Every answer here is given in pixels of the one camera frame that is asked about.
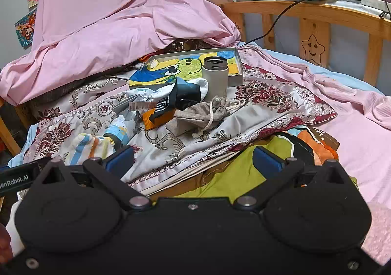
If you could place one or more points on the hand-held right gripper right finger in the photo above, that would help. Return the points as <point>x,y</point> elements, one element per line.
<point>265,160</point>

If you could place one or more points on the dark teal white cloth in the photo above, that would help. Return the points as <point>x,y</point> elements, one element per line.
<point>186,91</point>

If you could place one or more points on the grey thermos cup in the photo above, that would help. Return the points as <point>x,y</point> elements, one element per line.
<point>215,82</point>

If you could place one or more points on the light blue bed sheet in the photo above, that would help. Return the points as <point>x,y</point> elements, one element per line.
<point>336,71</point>

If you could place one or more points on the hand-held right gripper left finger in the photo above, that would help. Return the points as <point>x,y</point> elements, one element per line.
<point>120,159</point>

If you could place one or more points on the white rectangular block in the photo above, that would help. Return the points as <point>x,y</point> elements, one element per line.
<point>374,1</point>

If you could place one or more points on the orange ribbed silicone sleeve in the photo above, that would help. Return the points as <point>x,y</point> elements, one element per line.
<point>151,120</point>

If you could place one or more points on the brown printed cloth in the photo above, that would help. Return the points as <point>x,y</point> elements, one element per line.
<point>183,45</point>

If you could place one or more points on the pink draped sheet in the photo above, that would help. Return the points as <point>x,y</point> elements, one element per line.
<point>107,18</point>

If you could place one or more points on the white blue printed packet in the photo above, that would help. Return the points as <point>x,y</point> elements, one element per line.
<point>146,93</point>

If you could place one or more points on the cartoon print shallow box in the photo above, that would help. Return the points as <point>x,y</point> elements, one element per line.
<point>189,65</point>

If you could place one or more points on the brown woven label strip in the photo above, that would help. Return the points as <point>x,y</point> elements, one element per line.
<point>142,106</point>

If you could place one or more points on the pink fluffy blanket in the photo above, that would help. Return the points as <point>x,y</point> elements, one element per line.
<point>378,232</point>

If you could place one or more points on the green orange cartoon blanket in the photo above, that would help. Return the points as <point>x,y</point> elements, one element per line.
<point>241,171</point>

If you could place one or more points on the floral patterned quilt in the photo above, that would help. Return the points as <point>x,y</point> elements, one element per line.
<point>268,100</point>

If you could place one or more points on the wooden bed side rail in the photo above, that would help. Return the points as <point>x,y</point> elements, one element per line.
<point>9,134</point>

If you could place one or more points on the white striped sock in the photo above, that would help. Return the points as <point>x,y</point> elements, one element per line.
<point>85,146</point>

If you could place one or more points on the blue yellow cartoon sock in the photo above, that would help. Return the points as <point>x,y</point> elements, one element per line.
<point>119,131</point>

